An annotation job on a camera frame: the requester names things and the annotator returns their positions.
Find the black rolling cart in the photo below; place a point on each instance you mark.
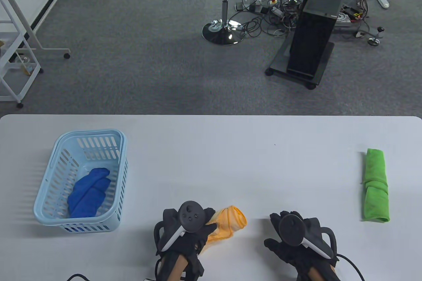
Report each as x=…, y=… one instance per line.
x=280, y=62

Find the person's right hand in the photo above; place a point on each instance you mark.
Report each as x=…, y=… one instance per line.
x=290, y=251

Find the orange towel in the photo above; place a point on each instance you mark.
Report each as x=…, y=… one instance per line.
x=230, y=221

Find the person's right forearm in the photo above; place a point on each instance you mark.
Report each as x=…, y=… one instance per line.
x=321, y=274

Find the person's left forearm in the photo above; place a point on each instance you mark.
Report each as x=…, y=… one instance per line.
x=176, y=269

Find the light blue plastic basket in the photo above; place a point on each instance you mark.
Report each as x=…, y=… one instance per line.
x=79, y=222

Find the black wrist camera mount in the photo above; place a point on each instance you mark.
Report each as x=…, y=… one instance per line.
x=194, y=266

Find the person's left hand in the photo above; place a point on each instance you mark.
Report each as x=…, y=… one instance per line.
x=188, y=241

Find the green rectangular towel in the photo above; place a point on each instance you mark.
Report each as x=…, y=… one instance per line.
x=376, y=188

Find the black computer tower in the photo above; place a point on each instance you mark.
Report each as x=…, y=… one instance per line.
x=313, y=30

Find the white shelf cart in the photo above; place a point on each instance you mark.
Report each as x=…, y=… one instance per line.
x=6, y=98

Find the grey power strip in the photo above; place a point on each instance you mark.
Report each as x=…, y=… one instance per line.
x=249, y=7

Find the blue towel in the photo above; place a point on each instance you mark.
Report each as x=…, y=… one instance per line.
x=87, y=195

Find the black and white controller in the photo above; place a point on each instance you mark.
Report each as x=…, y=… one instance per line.
x=290, y=228
x=191, y=216

